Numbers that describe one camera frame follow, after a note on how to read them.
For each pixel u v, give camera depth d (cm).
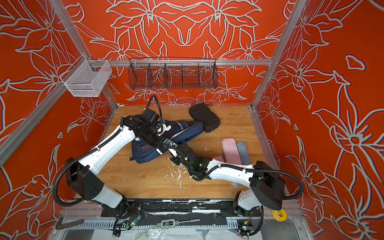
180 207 74
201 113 107
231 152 90
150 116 63
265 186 42
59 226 68
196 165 59
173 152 67
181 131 79
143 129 57
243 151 92
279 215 70
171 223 68
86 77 92
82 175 41
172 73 99
